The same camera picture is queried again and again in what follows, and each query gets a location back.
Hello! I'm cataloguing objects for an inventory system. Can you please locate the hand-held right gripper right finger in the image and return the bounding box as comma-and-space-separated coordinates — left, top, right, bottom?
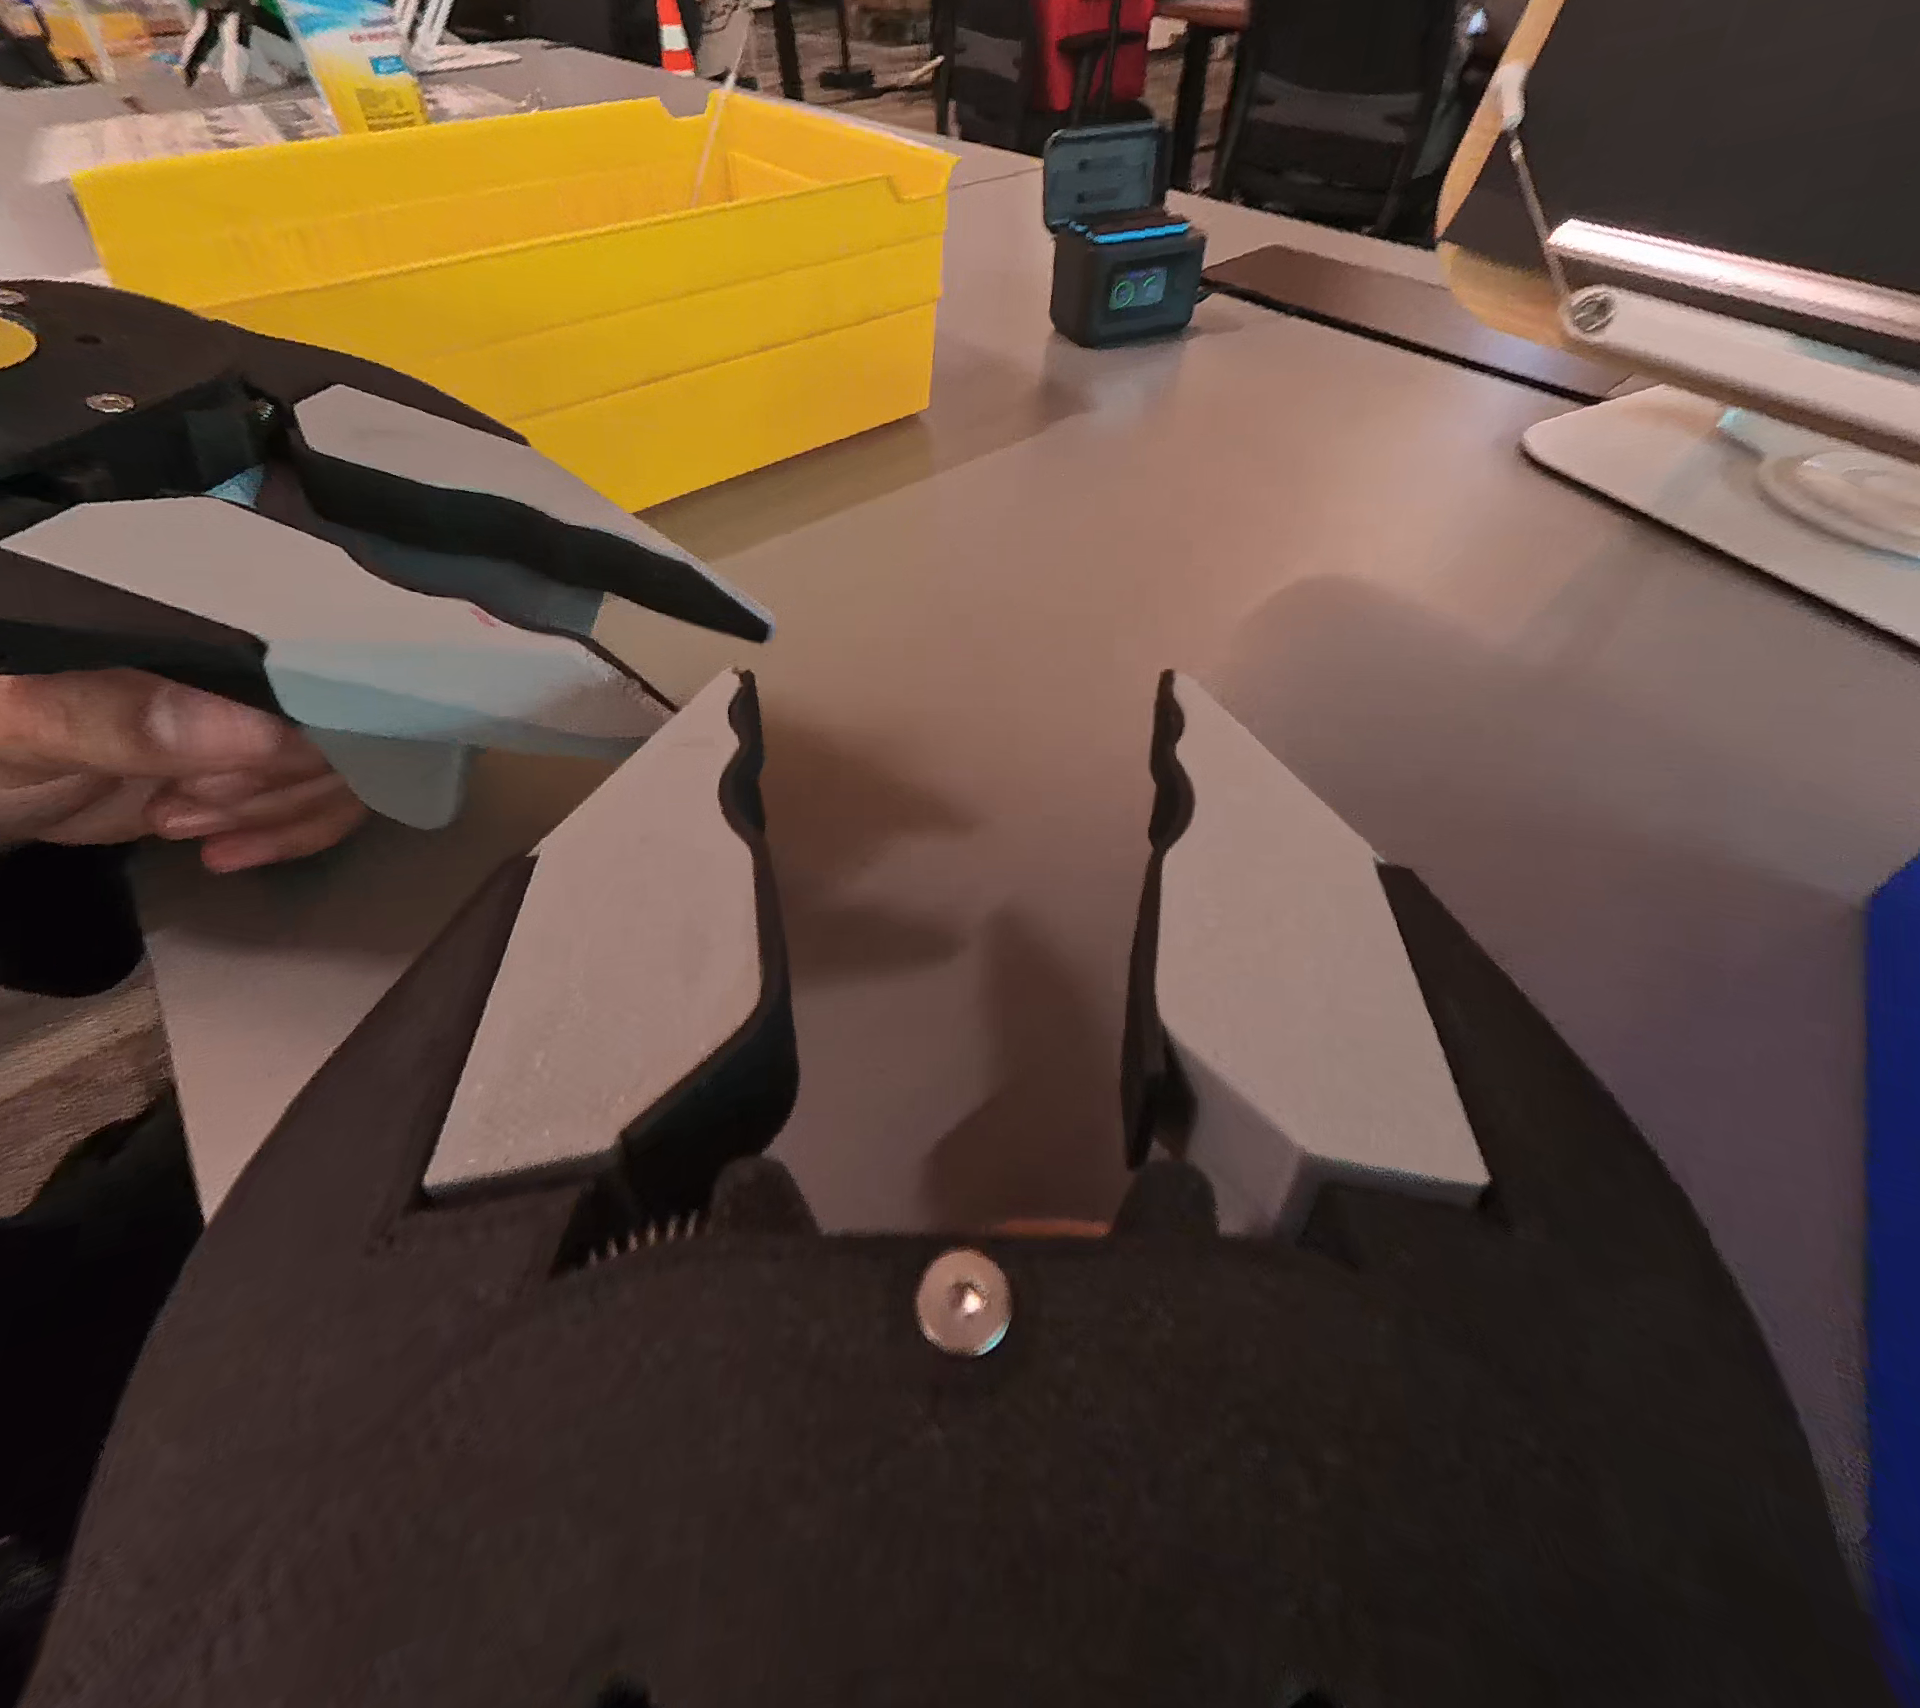
1123, 669, 1495, 1236

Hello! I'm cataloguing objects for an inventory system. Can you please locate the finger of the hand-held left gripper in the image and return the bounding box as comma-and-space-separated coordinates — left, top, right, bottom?
0, 487, 681, 834
281, 379, 777, 647

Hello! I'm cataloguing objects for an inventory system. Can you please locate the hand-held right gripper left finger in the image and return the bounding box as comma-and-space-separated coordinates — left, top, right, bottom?
420, 669, 804, 1200

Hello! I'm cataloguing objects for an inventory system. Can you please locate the person's left hand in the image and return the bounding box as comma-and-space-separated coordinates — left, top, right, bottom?
0, 668, 369, 876

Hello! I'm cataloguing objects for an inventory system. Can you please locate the yellow plastic bin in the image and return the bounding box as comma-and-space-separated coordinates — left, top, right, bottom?
67, 87, 957, 514

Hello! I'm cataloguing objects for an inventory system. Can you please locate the blue plastic bin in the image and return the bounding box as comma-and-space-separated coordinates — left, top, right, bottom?
1864, 853, 1920, 1686

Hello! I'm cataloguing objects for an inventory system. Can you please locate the black device case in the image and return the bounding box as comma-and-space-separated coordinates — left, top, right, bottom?
1043, 121, 1213, 351

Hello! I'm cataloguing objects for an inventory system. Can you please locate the red storage bin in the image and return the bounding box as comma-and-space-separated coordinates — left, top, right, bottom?
1021, 0, 1263, 114

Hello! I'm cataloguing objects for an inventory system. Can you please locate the black office chair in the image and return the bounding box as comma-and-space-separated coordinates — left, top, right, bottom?
1206, 0, 1503, 240

